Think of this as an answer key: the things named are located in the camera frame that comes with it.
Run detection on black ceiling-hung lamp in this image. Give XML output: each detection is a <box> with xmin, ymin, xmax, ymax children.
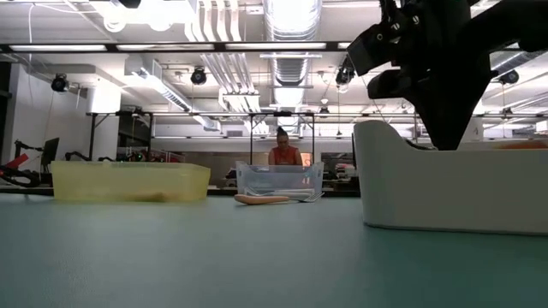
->
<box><xmin>51</xmin><ymin>73</ymin><xmax>70</xmax><ymax>93</ymax></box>
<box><xmin>498</xmin><ymin>69</ymin><xmax>521</xmax><ymax>86</ymax></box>
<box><xmin>335</xmin><ymin>55</ymin><xmax>357</xmax><ymax>86</ymax></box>
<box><xmin>190</xmin><ymin>66</ymin><xmax>208</xmax><ymax>86</ymax></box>

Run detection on black computer monitor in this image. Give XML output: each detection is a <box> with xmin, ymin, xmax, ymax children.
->
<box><xmin>41</xmin><ymin>137</ymin><xmax>61</xmax><ymax>169</ymax></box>

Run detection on black bar with light strips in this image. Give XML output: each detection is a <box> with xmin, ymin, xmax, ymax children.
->
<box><xmin>0</xmin><ymin>41</ymin><xmax>356</xmax><ymax>54</ymax></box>

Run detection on silver corrugated ventilation duct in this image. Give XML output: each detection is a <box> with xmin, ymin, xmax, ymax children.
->
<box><xmin>261</xmin><ymin>0</ymin><xmax>323</xmax><ymax>108</ymax></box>

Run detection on person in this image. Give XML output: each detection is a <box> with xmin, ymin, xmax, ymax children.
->
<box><xmin>268</xmin><ymin>126</ymin><xmax>304</xmax><ymax>167</ymax></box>

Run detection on translucent yellow plastic bin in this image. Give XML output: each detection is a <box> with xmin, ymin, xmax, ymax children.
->
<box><xmin>50</xmin><ymin>160</ymin><xmax>211</xmax><ymax>203</ymax></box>

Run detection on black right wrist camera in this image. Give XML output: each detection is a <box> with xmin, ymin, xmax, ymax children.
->
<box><xmin>346</xmin><ymin>16</ymin><xmax>408</xmax><ymax>77</ymax></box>

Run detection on clear plastic bin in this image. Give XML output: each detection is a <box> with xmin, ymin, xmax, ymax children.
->
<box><xmin>235</xmin><ymin>161</ymin><xmax>325</xmax><ymax>198</ymax></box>

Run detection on black background rig frame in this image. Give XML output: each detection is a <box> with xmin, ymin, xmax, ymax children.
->
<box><xmin>86</xmin><ymin>110</ymin><xmax>318</xmax><ymax>166</ymax></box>

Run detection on white plastic bin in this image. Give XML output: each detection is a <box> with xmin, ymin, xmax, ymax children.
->
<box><xmin>353</xmin><ymin>119</ymin><xmax>548</xmax><ymax>236</ymax></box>

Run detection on white ceiling air duct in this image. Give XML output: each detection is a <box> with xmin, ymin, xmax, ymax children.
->
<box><xmin>123</xmin><ymin>55</ymin><xmax>222</xmax><ymax>133</ymax></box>

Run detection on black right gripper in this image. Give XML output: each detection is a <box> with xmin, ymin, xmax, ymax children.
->
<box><xmin>366</xmin><ymin>0</ymin><xmax>497</xmax><ymax>151</ymax></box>

